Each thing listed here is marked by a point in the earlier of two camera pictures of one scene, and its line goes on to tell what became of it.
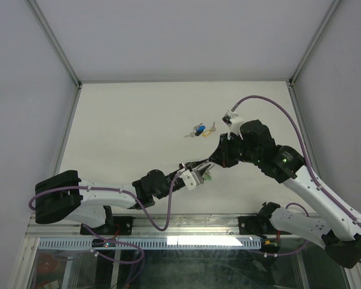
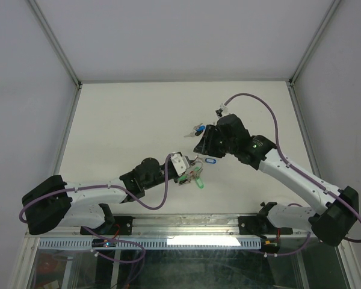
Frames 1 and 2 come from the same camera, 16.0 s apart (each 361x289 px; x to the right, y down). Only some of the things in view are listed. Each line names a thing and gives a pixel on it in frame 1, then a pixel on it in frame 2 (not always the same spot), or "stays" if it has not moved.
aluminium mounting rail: (150, 226) stays
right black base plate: (257, 225) stays
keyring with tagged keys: (207, 175) → (192, 175)
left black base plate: (114, 226) stays
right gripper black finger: (219, 156) → (204, 144)
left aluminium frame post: (61, 53) stays
